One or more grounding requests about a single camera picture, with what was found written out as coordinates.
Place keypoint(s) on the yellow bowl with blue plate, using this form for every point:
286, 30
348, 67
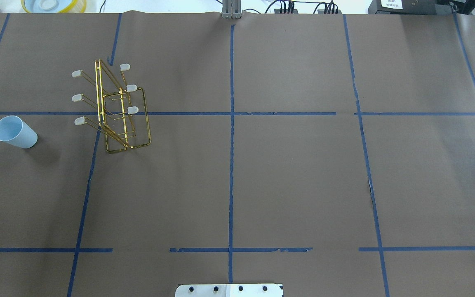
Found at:
54, 6

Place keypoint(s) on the gold wire cup holder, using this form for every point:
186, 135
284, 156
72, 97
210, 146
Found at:
121, 107

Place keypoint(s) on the light blue plastic cup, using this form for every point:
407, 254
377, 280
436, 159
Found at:
14, 131

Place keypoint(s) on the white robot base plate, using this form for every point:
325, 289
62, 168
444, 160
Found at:
230, 290

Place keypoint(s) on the aluminium frame post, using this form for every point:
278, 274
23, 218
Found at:
231, 9

